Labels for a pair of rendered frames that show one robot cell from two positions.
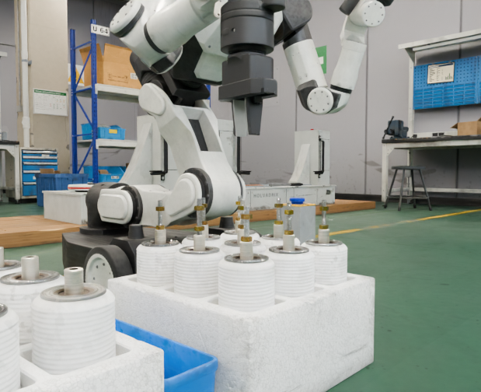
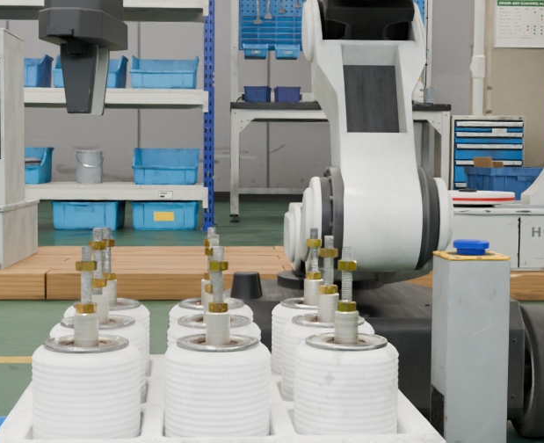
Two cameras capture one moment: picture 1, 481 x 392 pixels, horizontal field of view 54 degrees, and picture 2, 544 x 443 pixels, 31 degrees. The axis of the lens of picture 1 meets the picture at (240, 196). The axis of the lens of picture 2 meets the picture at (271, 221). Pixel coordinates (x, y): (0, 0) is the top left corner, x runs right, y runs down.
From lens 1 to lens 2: 0.77 m
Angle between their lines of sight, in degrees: 42
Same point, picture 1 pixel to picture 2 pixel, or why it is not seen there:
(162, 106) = (308, 45)
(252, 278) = (48, 379)
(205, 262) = not seen: hidden behind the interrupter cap
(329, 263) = (315, 386)
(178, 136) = (330, 103)
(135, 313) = not seen: hidden behind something
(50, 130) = (525, 79)
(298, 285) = (191, 416)
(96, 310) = not seen: outside the picture
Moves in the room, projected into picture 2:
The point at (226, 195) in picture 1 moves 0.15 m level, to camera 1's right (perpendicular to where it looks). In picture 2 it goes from (380, 226) to (482, 233)
